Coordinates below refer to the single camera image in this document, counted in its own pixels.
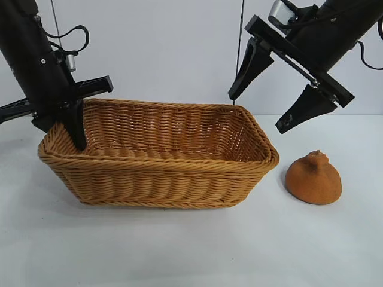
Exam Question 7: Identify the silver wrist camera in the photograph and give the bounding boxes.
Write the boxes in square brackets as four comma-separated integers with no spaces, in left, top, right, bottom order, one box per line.
[64,53,78,72]
[267,0,297,30]

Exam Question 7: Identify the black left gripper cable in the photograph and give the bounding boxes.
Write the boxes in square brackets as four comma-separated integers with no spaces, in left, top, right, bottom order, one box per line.
[44,25,90,59]

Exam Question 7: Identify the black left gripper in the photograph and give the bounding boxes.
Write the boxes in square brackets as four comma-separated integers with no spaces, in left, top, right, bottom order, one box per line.
[0,0,115,152]

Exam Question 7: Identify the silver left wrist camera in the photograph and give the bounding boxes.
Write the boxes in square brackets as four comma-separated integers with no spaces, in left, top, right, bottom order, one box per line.
[64,53,78,72]

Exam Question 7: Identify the orange-brown pear-shaped bread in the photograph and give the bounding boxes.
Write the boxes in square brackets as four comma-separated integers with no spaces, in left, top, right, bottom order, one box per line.
[285,150,343,206]

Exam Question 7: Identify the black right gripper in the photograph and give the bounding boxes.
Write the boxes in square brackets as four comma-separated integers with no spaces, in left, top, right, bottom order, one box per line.
[227,0,383,135]

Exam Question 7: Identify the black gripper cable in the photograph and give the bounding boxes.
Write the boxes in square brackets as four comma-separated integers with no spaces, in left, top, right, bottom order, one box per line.
[354,17,383,71]
[44,25,90,59]

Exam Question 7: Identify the woven wicker basket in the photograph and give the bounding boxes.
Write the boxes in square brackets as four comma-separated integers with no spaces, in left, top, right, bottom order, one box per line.
[38,97,279,210]

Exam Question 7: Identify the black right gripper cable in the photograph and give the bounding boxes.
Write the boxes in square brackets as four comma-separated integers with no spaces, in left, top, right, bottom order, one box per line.
[354,17,383,71]

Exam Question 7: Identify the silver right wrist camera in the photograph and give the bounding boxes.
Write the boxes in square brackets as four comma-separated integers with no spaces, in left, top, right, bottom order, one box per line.
[267,0,297,30]

